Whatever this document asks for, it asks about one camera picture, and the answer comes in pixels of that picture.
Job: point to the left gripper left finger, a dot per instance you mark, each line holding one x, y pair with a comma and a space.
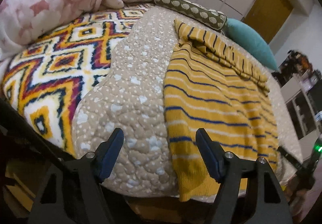
106, 155

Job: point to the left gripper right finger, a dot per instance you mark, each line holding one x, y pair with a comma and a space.
212, 154

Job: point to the yellow blue-striped sweater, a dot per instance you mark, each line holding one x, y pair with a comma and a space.
211, 85

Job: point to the beige dotted quilt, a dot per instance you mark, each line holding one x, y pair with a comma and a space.
131, 97

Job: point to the white shelf unit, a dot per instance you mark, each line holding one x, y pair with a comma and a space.
301, 89

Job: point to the colourful geometric blanket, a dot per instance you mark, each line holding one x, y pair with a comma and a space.
46, 81

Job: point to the teal cushion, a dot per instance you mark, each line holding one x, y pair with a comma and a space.
245, 36

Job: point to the olive patterned bolster pillow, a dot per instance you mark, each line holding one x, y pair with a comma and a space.
209, 17

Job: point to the brown wooden door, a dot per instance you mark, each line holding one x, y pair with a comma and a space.
266, 17

